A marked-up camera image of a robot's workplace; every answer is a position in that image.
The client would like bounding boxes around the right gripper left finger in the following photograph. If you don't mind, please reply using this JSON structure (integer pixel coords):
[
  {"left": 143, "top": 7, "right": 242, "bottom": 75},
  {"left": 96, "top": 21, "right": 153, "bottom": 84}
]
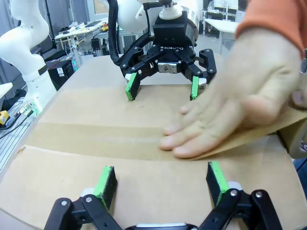
[{"left": 44, "top": 165, "right": 125, "bottom": 230}]

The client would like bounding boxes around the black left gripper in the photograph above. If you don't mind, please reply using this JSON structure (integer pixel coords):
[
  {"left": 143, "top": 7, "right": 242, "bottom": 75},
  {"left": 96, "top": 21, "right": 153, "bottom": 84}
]
[{"left": 119, "top": 11, "right": 217, "bottom": 101}]

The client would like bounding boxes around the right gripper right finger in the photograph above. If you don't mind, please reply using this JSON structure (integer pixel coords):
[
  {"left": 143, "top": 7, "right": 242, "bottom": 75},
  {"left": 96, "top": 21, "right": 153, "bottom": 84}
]
[{"left": 199, "top": 161, "right": 283, "bottom": 230}]

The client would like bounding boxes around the brown paper sheet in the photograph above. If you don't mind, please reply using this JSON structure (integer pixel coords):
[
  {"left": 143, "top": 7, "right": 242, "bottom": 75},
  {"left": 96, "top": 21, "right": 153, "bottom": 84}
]
[{"left": 25, "top": 106, "right": 307, "bottom": 161}]

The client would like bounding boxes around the large brown cardboard box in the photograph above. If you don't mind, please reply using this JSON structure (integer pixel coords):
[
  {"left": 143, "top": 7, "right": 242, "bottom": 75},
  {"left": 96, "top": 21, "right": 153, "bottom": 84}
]
[{"left": 0, "top": 84, "right": 306, "bottom": 230}]

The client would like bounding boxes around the person's right forearm orange sleeve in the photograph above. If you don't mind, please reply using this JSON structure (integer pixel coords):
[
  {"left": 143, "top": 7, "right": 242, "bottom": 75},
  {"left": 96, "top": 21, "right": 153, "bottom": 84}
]
[{"left": 234, "top": 0, "right": 307, "bottom": 58}]

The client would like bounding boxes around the yellow emergency stop box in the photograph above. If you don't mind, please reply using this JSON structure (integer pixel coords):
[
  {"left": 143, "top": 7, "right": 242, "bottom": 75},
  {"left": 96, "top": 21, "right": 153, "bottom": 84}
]
[{"left": 0, "top": 110, "right": 11, "bottom": 126}]

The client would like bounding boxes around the person's right hand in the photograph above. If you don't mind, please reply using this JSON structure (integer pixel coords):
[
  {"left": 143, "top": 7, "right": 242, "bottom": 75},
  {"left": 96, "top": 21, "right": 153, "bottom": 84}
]
[{"left": 159, "top": 32, "right": 303, "bottom": 160}]

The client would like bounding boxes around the person's left hand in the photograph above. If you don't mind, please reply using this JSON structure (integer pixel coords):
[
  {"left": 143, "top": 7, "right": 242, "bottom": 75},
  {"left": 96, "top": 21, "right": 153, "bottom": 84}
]
[{"left": 291, "top": 89, "right": 307, "bottom": 109}]

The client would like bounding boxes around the white table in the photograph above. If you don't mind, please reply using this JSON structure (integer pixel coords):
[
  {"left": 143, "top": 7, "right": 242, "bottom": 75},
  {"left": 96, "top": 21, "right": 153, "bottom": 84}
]
[{"left": 203, "top": 18, "right": 241, "bottom": 48}]

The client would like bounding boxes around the black keyboard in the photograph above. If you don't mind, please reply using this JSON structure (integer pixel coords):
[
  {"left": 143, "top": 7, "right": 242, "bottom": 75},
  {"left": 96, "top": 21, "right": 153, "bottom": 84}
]
[{"left": 84, "top": 20, "right": 103, "bottom": 28}]

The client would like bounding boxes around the light wooden work table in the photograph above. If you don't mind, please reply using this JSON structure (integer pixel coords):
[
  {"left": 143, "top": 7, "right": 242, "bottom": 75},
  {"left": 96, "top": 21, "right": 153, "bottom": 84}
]
[{"left": 54, "top": 18, "right": 109, "bottom": 63}]

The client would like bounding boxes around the black computer case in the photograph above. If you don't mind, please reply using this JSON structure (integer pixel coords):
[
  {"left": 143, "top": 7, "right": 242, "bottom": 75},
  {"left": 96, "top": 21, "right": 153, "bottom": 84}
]
[{"left": 46, "top": 59, "right": 75, "bottom": 91}]

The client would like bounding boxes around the green lit circuit board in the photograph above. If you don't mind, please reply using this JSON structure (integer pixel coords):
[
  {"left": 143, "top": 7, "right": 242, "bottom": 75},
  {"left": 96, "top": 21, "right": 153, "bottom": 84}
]
[{"left": 20, "top": 100, "right": 41, "bottom": 117}]

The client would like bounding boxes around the black tripod pole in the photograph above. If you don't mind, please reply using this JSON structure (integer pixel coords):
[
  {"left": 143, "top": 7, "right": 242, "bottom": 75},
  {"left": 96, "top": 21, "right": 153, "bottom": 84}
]
[{"left": 44, "top": 0, "right": 56, "bottom": 42}]

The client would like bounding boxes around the thin black camera cable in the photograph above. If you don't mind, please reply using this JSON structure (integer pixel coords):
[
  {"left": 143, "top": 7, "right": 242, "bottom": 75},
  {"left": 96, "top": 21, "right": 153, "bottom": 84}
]
[{"left": 142, "top": 2, "right": 155, "bottom": 38}]

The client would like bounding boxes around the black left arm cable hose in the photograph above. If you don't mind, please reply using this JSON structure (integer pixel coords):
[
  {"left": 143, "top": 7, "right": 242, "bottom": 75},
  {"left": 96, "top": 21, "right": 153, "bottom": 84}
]
[{"left": 107, "top": 0, "right": 127, "bottom": 67}]

